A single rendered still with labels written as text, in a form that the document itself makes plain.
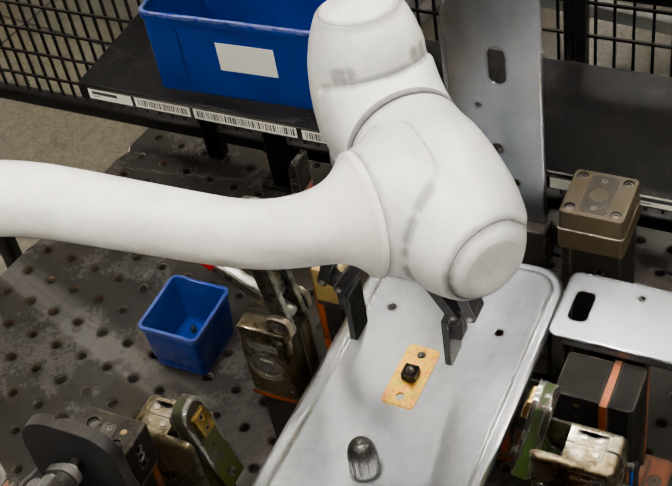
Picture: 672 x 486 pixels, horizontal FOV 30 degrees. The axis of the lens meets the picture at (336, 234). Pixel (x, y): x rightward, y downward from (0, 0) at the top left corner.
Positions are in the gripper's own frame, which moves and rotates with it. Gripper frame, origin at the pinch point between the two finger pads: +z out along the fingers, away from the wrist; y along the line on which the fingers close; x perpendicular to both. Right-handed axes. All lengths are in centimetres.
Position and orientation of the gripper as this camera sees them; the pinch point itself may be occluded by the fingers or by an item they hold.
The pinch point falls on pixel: (404, 329)
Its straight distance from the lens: 132.6
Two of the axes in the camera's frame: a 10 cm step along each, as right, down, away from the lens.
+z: 1.3, 7.0, 7.0
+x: 4.1, -6.8, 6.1
